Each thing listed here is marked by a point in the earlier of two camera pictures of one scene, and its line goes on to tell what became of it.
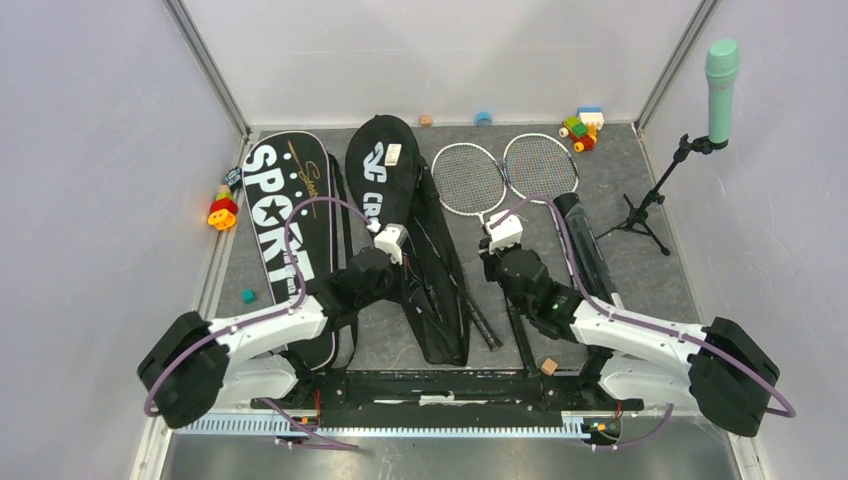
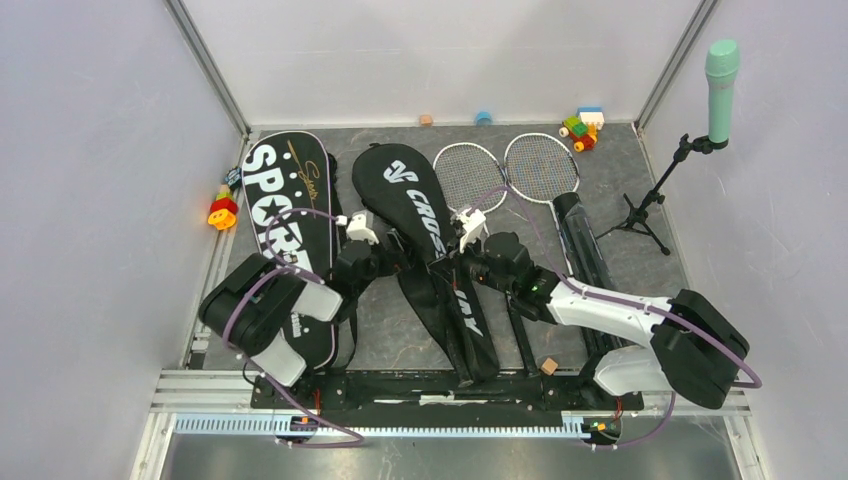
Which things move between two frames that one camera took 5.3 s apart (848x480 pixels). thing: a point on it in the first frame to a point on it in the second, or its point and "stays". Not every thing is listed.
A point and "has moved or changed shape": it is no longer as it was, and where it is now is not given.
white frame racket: [470, 180] stays
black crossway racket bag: [399, 185] has moved or changed shape
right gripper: [488, 259] to [450, 268]
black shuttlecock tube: [589, 257] stays
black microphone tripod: [638, 216] stays
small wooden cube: [549, 366] stays
